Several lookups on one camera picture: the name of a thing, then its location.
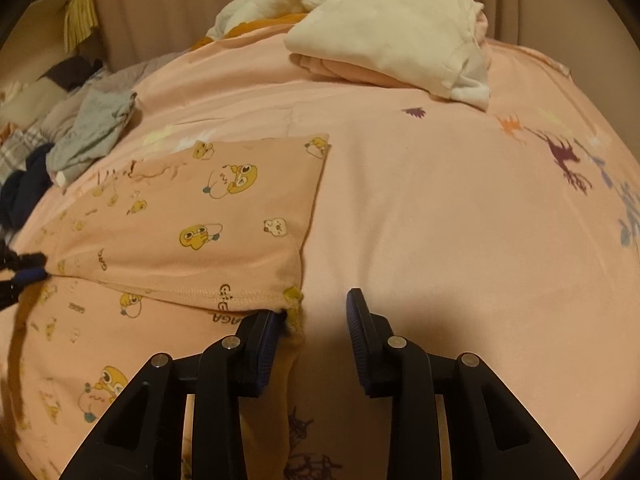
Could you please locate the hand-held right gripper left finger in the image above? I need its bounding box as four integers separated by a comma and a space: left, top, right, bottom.
59, 310, 288, 480

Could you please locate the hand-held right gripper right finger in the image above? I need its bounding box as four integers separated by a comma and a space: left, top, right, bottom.
346, 287, 581, 480

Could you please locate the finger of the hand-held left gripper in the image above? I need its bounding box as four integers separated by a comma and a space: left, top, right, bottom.
0, 269, 47, 311
0, 245, 48, 272

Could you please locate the pink cartoon print garment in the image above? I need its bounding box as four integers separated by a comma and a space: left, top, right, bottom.
0, 134, 331, 480

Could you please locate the navy cloth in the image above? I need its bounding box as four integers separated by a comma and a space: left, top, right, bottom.
0, 142, 56, 231

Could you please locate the plaid cloth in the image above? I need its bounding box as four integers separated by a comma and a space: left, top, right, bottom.
0, 120, 51, 181

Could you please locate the pink floral bedsheet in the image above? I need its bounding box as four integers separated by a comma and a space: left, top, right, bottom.
10, 25, 640, 480

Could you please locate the grey cloth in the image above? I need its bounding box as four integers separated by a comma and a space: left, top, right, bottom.
46, 87, 138, 190

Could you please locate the dark brown cloth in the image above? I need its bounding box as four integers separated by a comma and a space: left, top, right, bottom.
37, 55, 108, 93

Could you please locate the pink folded garment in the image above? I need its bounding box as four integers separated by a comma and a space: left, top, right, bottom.
292, 12, 493, 93

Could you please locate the beige curtain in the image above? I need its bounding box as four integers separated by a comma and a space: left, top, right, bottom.
82, 0, 621, 61

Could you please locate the white fluffy pillow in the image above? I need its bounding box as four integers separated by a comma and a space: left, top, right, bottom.
285, 0, 491, 111

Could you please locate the orange cloth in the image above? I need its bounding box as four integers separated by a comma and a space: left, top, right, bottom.
192, 12, 306, 51

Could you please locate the white crumpled cloth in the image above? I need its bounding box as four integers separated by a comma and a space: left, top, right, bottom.
206, 0, 331, 41

